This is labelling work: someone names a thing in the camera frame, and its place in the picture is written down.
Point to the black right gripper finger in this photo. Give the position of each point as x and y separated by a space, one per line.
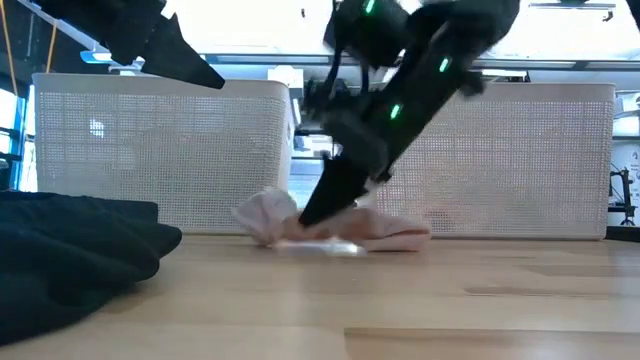
337 192

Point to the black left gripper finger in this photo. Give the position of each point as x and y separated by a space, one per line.
175 60

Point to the light pink sock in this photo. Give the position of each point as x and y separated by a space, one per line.
390 232

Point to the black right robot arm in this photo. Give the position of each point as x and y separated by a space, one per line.
430 75

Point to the white pinkish cloth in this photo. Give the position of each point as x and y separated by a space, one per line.
265 212

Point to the white perforated plastic basket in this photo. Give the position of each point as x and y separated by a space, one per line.
150 150
525 160

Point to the black garment with white stripes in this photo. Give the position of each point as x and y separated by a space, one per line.
75 260

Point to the black tripod stand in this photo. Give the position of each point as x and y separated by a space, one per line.
626 200

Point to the long horizontal ceiling rail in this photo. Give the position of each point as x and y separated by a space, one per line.
270 59

